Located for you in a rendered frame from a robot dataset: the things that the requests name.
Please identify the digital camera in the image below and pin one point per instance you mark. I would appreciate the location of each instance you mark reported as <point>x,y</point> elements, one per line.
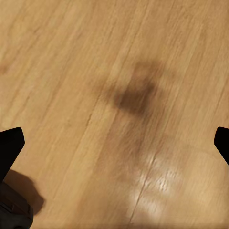
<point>15,211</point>

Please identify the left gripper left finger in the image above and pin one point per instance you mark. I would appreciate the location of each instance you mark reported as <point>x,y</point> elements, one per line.
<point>11,143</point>

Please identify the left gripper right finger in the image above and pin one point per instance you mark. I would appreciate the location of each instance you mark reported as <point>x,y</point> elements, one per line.
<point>221,141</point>

